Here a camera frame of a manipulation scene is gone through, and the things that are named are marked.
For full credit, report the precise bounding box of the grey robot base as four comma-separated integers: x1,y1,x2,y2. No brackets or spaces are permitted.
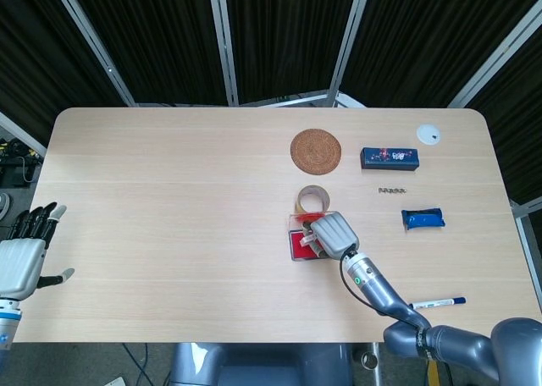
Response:
169,342,352,386

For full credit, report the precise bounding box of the white marker pen blue cap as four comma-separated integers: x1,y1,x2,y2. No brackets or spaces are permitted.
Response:
409,296,467,312

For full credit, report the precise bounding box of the dark blue patterned box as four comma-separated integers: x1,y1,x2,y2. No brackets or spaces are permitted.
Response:
359,146,420,172

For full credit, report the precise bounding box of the metal table leg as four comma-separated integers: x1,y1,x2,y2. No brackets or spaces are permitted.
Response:
371,342,385,386

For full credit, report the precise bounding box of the black floor cable clutter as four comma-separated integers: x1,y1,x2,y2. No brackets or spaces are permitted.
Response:
0,138,43,188

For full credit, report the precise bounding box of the right grey five-finger robot hand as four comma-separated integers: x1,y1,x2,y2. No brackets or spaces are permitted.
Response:
302,211,361,261

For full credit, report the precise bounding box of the white round cable grommet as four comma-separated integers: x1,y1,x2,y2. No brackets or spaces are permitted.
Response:
415,124,440,146

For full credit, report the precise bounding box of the black pleated partition panel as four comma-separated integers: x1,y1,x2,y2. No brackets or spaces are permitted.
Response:
67,0,230,107
467,30,542,205
0,0,128,146
340,0,542,108
224,0,361,106

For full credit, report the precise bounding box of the blue plastic packet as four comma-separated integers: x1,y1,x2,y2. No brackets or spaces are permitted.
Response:
400,207,447,231

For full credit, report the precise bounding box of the round woven rattan coaster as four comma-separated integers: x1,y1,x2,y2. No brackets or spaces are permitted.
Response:
290,129,343,176

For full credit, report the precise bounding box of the grey partition foot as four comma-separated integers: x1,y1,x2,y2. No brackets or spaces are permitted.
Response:
239,90,368,108

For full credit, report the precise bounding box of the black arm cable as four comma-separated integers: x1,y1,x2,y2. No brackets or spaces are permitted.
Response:
340,252,414,319

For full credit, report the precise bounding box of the yellowish tape roll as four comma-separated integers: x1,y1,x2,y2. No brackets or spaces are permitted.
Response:
295,185,332,214

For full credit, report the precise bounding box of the silver partition post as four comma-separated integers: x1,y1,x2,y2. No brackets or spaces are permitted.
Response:
207,0,239,107
325,0,376,107
447,0,542,108
510,199,542,218
0,110,47,157
48,0,136,108

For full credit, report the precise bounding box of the left grey five-finger robot hand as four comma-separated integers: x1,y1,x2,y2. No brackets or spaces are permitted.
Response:
0,201,76,301

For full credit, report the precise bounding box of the red box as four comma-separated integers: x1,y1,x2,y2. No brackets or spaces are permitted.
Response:
285,211,329,262

